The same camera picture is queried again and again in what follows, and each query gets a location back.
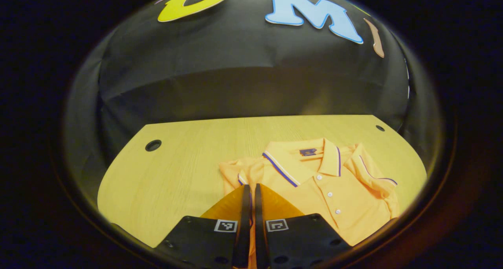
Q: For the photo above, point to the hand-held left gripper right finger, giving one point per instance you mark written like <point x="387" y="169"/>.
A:
<point x="259" y="241"/>

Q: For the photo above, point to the black backdrop cloth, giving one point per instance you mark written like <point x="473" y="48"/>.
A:
<point x="243" y="76"/>

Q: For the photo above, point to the orange T-shirt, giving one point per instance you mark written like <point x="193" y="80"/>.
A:
<point x="346" y="206"/>

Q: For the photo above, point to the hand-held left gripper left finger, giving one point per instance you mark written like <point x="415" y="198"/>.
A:
<point x="244" y="237"/>

